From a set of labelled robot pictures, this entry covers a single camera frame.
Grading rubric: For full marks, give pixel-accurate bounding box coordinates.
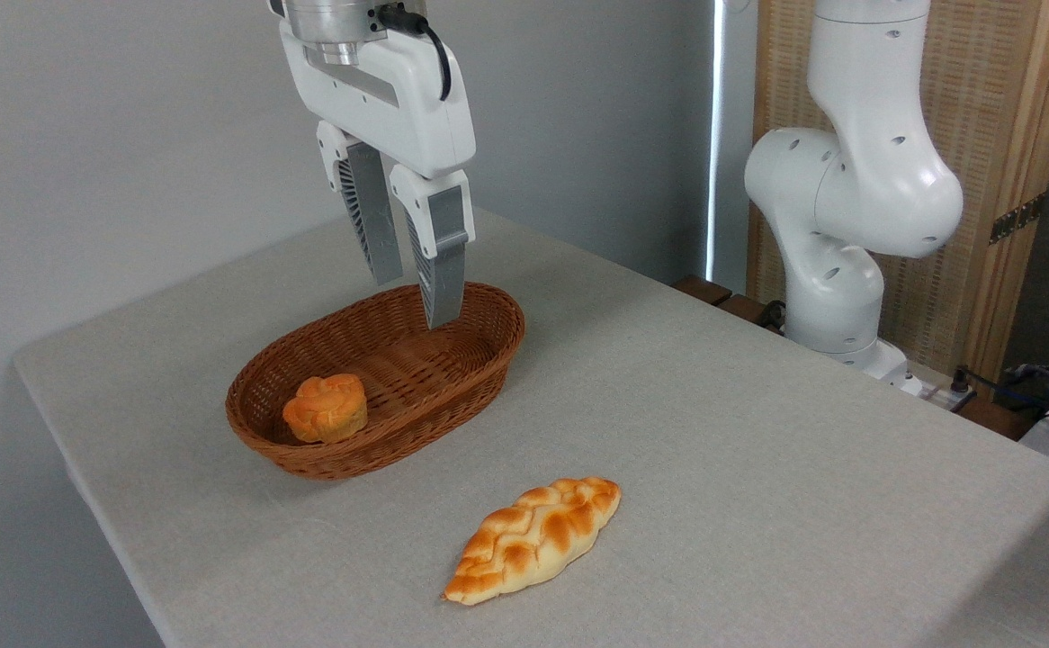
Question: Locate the brown wicker oval basket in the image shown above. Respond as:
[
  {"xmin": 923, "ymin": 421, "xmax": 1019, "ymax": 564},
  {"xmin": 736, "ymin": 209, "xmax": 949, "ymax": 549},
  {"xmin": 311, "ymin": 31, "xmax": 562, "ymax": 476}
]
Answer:
[{"xmin": 225, "ymin": 281, "xmax": 526, "ymax": 481}]

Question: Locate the dark wooden base board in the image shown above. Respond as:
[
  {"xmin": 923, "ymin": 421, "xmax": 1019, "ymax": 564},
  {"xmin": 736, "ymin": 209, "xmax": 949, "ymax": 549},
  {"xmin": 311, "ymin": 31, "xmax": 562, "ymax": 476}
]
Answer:
[{"xmin": 673, "ymin": 274, "xmax": 1043, "ymax": 442}]

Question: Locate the orange flower-shaped bun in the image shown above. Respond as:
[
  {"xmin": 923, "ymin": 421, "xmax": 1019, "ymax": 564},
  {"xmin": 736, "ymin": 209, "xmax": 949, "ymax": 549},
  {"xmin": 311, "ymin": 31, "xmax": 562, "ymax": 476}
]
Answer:
[{"xmin": 282, "ymin": 373, "xmax": 369, "ymax": 445}]

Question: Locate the metal screen hinge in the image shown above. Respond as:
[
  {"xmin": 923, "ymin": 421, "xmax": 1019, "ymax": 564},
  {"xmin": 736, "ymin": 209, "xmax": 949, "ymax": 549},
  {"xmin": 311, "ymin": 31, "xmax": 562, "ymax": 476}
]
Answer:
[{"xmin": 990, "ymin": 193, "xmax": 1045, "ymax": 246}]

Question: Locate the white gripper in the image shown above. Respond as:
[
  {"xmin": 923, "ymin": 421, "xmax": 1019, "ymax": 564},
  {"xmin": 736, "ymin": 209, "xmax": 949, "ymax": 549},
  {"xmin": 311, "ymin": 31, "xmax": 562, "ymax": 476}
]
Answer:
[{"xmin": 278, "ymin": 18, "xmax": 477, "ymax": 329}]

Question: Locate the braided golden bread loaf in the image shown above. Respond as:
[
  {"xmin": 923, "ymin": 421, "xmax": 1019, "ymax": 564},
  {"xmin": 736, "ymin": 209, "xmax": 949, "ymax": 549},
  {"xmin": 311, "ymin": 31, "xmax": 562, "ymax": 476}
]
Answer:
[{"xmin": 442, "ymin": 477, "xmax": 623, "ymax": 607}]

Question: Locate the black base power cable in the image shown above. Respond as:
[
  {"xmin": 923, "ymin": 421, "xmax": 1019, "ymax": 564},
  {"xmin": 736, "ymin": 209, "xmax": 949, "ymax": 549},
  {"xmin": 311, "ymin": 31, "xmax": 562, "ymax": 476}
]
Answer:
[{"xmin": 949, "ymin": 364, "xmax": 1049, "ymax": 417}]

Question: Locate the bright vertical window strip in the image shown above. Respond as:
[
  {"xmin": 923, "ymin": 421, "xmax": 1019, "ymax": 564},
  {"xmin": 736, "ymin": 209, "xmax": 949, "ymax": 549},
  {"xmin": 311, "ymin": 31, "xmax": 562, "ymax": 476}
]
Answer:
[{"xmin": 706, "ymin": 0, "xmax": 725, "ymax": 282}]

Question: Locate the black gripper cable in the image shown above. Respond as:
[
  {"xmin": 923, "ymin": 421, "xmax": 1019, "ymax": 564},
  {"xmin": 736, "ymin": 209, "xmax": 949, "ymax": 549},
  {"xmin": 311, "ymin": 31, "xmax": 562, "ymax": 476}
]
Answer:
[{"xmin": 376, "ymin": 4, "xmax": 453, "ymax": 102}]

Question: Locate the grey tablecloth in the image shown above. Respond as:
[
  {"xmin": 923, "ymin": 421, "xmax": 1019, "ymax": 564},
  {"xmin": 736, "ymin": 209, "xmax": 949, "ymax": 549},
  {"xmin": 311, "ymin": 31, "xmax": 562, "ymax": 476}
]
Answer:
[{"xmin": 12, "ymin": 189, "xmax": 1049, "ymax": 648}]

